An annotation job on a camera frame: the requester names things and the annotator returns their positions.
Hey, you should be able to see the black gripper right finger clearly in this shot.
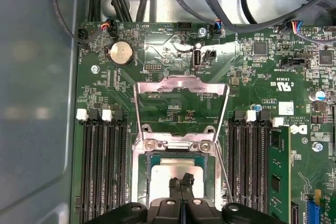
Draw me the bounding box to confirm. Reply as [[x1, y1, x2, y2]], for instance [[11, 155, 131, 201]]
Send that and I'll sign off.
[[181, 173, 289, 224]]

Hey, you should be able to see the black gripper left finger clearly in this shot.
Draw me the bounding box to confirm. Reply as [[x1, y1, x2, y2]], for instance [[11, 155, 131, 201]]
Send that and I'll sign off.
[[89, 177, 182, 224]]

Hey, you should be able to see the silver CPU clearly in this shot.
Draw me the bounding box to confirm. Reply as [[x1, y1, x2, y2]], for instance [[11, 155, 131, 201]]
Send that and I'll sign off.
[[147, 154, 208, 202]]

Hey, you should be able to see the thin metal locking lever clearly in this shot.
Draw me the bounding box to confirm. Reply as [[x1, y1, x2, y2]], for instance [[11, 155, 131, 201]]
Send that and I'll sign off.
[[216, 140, 234, 202]]

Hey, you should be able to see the metal socket cover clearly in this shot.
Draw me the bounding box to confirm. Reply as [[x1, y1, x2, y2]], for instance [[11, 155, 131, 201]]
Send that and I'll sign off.
[[133, 74, 229, 154]]

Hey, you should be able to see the green RAM stick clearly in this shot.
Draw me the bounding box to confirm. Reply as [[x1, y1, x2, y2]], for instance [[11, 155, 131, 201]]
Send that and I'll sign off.
[[269, 125, 292, 224]]

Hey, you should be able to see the black expansion slot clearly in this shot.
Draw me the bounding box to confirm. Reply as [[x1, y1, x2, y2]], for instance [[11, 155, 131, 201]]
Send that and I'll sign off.
[[290, 204, 300, 224]]

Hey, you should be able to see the white board sticker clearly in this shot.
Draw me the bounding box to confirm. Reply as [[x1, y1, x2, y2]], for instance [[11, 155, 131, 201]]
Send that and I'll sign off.
[[278, 101, 295, 115]]

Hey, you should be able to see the internal USB port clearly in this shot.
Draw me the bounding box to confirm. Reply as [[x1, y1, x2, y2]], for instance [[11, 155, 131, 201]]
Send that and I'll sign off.
[[193, 48, 203, 69]]

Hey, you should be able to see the green motherboard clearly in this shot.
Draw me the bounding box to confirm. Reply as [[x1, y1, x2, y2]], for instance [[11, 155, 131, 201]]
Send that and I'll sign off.
[[73, 20, 336, 224]]

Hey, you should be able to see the silver coin battery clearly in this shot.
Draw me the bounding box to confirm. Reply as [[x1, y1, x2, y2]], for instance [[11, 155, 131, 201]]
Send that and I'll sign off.
[[108, 40, 135, 66]]

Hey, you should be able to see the black open PC case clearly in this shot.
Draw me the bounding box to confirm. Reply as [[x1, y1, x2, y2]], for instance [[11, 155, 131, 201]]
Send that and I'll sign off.
[[0, 0, 336, 224]]

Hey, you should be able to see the thick black cable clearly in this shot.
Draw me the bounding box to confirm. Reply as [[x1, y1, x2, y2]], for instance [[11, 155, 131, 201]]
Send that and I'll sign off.
[[229, 0, 336, 34]]

